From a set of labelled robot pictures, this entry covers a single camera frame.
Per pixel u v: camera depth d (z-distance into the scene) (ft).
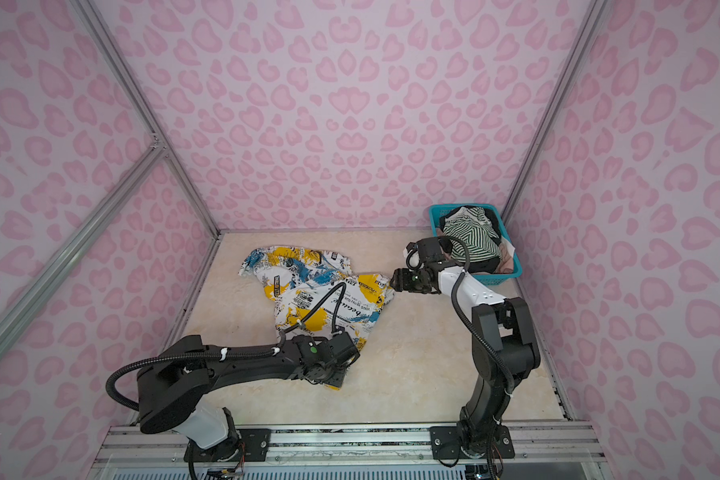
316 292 3.18
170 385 1.43
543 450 2.39
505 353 1.58
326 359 2.10
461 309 1.63
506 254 3.29
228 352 1.56
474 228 3.30
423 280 2.34
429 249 2.51
